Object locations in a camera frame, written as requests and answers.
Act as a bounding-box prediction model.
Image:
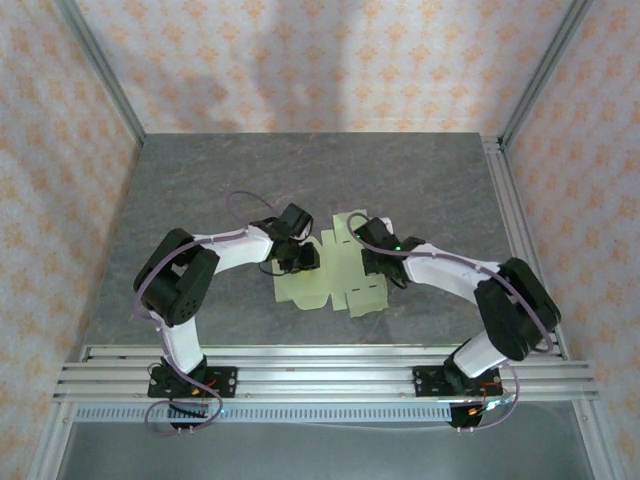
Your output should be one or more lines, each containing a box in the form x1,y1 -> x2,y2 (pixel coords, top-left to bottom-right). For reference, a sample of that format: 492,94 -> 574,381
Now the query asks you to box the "pale green paper box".
273,212 -> 389,319

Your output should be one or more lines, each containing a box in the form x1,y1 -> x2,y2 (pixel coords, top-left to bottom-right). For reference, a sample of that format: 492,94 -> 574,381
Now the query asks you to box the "grey metal shelf panel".
54,419 -> 597,480

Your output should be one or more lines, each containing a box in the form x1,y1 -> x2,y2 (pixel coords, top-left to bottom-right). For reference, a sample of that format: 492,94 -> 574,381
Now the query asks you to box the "aluminium mounting rail beam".
52,344 -> 600,402

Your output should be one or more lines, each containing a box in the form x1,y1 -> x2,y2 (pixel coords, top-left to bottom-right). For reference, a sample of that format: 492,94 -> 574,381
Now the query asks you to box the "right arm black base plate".
413,366 -> 503,400

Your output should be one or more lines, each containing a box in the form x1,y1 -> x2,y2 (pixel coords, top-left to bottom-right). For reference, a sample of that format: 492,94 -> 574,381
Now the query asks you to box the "aluminium side rail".
481,134 -> 570,362

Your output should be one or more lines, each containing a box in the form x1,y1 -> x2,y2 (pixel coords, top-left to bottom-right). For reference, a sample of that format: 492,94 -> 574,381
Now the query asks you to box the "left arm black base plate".
148,366 -> 238,400

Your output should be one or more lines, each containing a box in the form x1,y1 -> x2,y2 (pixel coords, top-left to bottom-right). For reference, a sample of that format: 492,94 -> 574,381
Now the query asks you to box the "grey slotted cable duct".
74,403 -> 454,424

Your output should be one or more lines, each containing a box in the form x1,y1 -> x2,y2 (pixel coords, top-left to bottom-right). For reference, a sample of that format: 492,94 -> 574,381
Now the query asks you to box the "aluminium frame post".
498,0 -> 595,147
54,0 -> 147,147

